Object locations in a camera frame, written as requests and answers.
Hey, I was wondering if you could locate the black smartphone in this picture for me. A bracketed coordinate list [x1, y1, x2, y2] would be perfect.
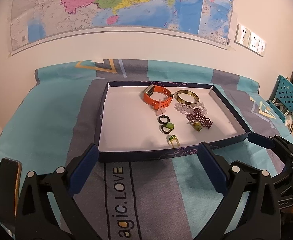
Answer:
[0, 158, 22, 233]

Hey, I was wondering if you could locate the green yellow glass pendant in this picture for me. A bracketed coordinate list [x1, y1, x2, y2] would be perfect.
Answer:
[191, 121, 202, 132]

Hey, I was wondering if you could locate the dark blue shallow box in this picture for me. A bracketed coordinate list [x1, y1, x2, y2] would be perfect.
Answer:
[94, 81, 250, 163]

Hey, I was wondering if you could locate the teal perforated chair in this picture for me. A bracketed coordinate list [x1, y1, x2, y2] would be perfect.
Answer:
[267, 75, 293, 122]

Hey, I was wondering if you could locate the white wall switch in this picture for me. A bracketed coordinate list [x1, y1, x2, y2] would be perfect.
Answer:
[257, 38, 266, 57]

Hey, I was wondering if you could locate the colourful wall map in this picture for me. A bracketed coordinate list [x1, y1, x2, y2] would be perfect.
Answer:
[10, 0, 234, 51]

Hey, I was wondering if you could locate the clear crystal bead bracelet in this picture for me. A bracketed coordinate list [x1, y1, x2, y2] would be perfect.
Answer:
[173, 101, 209, 114]

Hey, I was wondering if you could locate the orange smart watch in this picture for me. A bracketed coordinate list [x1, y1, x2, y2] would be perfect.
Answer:
[143, 85, 173, 110]

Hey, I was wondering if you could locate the dark purple bead bracelet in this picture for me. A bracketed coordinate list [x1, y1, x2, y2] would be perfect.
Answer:
[185, 107, 214, 130]

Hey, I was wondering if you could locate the teal grey patterned bedsheet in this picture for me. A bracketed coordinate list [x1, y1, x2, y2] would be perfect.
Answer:
[0, 60, 293, 239]

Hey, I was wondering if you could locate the yellow green stone ring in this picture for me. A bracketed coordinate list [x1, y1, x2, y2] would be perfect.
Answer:
[167, 134, 180, 148]

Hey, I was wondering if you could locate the tortoiseshell bangle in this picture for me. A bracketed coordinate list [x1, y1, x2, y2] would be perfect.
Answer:
[175, 89, 200, 106]

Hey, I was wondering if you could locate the green stone black cord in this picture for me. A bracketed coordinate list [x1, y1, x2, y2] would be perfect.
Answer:
[157, 114, 176, 134]

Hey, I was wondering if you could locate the white wall socket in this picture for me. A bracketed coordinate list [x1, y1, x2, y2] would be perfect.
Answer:
[235, 23, 251, 48]
[247, 31, 260, 53]

